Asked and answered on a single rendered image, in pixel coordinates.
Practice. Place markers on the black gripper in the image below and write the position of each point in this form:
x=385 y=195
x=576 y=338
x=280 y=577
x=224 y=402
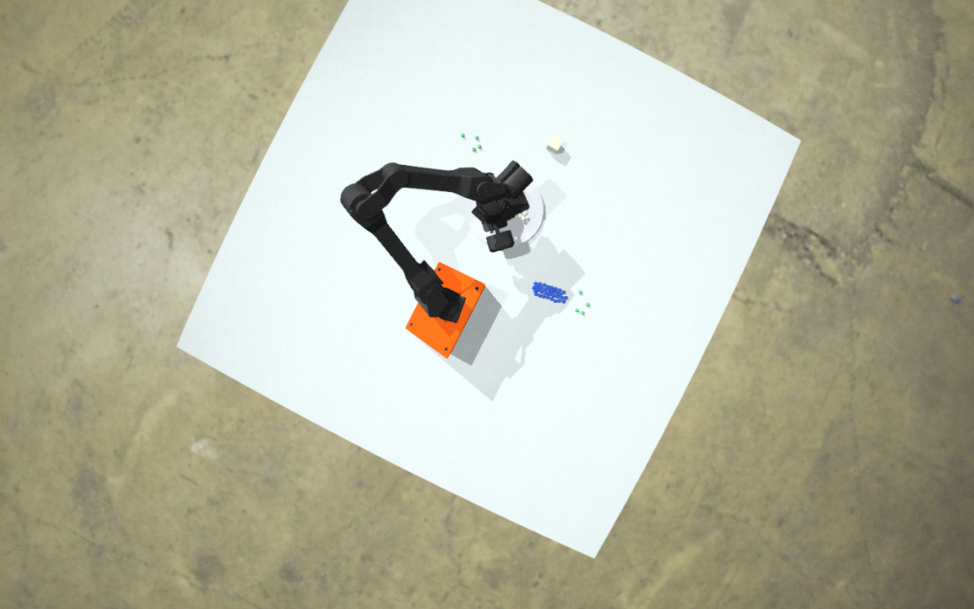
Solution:
x=499 y=240

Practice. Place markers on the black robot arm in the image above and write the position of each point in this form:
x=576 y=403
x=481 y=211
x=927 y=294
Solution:
x=493 y=194

